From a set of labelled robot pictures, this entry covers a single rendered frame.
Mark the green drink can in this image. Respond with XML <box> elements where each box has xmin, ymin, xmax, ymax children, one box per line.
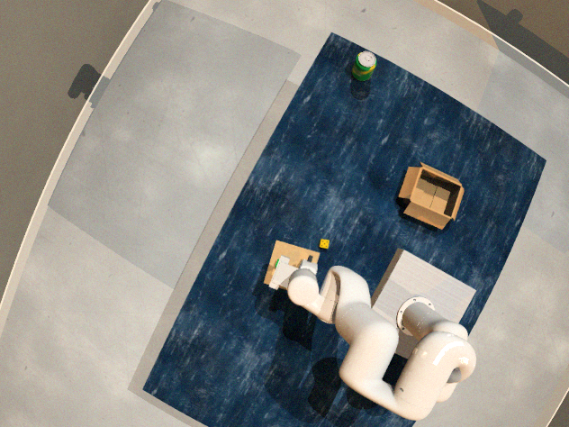
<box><xmin>352</xmin><ymin>51</ymin><xmax>376</xmax><ymax>81</ymax></box>

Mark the tan square mat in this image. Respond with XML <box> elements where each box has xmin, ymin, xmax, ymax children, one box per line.
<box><xmin>264</xmin><ymin>241</ymin><xmax>320</xmax><ymax>285</ymax></box>

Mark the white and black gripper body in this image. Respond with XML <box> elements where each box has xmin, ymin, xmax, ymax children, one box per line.
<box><xmin>298</xmin><ymin>259</ymin><xmax>318</xmax><ymax>276</ymax></box>

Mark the open brown cardboard box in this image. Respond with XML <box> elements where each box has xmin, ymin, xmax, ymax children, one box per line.
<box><xmin>398</xmin><ymin>162</ymin><xmax>464</xmax><ymax>230</ymax></box>

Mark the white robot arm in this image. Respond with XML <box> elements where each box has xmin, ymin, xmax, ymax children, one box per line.
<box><xmin>269</xmin><ymin>255</ymin><xmax>476</xmax><ymax>421</ymax></box>

